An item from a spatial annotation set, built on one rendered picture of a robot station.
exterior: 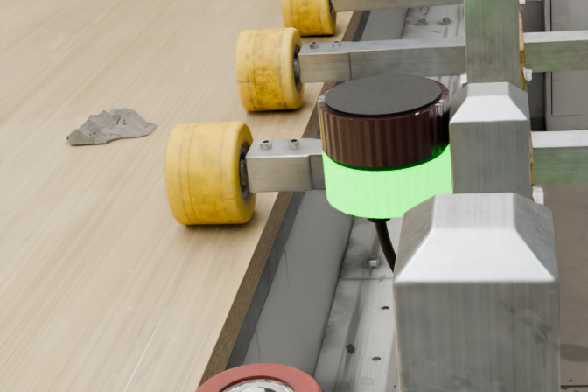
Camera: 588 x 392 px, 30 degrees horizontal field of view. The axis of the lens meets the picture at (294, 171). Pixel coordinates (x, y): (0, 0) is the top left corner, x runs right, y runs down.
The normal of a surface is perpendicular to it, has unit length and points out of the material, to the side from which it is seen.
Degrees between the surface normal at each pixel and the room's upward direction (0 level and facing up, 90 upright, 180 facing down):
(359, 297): 0
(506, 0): 90
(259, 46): 36
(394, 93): 0
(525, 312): 90
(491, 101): 45
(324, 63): 90
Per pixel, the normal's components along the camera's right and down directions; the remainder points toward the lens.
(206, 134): -0.14, -0.76
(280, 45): -0.18, -0.50
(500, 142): -0.16, 0.40
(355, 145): -0.50, 0.39
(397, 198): 0.05, 0.39
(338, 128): -0.72, 0.34
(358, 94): -0.11, -0.91
